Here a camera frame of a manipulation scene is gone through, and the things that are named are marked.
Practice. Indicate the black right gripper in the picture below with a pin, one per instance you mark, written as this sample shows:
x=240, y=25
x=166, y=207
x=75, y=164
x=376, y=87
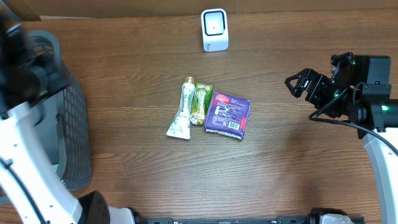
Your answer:
x=318, y=82

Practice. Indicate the purple sanitary pad pack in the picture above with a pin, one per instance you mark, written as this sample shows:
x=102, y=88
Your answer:
x=228, y=115

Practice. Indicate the green yellow snack pouch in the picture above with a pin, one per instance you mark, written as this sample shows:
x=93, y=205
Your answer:
x=201, y=102

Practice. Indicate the white green cosmetic tube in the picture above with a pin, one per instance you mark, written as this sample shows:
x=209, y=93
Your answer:
x=180, y=127

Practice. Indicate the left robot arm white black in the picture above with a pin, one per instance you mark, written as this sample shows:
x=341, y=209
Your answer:
x=29, y=179

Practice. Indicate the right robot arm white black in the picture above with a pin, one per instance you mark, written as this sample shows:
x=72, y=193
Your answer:
x=358, y=95

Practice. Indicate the white barcode scanner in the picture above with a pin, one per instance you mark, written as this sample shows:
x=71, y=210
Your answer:
x=214, y=27

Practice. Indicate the grey plastic mesh basket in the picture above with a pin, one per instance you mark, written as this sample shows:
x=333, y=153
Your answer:
x=32, y=70

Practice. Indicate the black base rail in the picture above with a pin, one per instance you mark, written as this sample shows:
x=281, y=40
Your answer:
x=315, y=216

